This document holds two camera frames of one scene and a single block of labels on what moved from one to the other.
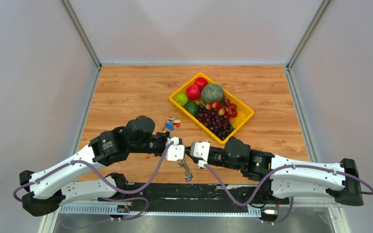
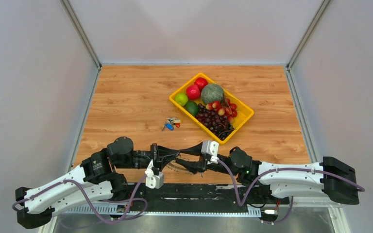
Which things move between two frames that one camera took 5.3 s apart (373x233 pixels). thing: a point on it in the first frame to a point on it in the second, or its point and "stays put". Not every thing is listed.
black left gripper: (165, 136) to (157, 151)
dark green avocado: (192, 108) stays put
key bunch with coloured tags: (171, 122) stays put
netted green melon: (211, 92) stays put
